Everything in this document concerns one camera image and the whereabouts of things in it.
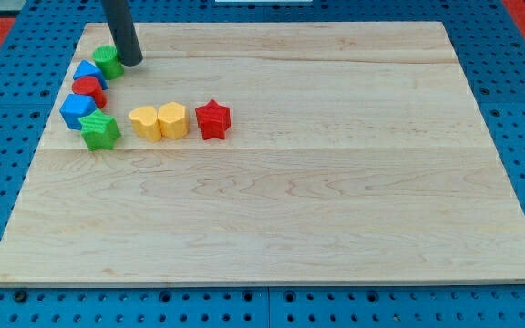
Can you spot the red cylinder block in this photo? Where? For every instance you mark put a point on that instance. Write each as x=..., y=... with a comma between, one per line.
x=90, y=86

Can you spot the yellow pentagon block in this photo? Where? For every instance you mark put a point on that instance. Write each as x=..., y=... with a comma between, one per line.
x=173, y=120

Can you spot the blue triangle block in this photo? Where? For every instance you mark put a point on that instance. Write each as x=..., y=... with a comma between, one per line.
x=87, y=69

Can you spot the green cylinder block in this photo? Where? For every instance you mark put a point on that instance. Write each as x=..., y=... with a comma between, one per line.
x=107, y=60

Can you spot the light wooden board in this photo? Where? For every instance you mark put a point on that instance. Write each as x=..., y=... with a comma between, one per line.
x=357, y=155

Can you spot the green star block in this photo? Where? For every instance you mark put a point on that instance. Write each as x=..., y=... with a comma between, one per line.
x=99, y=130

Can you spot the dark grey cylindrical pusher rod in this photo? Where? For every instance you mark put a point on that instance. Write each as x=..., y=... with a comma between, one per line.
x=123, y=32

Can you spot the blue cube block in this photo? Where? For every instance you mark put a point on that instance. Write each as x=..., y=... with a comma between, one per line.
x=74, y=107

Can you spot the red star block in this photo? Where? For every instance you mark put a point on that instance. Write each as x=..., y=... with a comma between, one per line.
x=213, y=120

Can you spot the yellow heart block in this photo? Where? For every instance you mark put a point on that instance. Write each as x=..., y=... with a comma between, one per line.
x=144, y=121

